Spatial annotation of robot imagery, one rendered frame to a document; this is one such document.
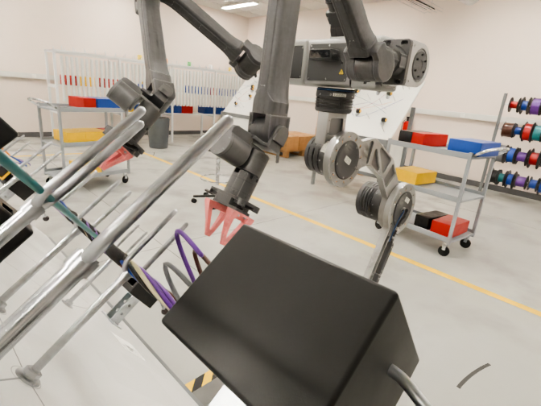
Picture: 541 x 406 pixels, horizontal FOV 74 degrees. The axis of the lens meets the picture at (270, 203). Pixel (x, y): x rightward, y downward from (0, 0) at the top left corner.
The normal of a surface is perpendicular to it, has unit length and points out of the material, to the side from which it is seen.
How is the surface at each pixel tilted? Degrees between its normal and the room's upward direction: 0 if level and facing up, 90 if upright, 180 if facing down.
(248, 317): 39
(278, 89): 82
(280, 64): 90
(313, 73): 90
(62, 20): 90
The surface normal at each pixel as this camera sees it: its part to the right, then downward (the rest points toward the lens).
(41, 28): 0.68, 0.27
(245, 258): -0.39, -0.66
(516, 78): -0.73, 0.15
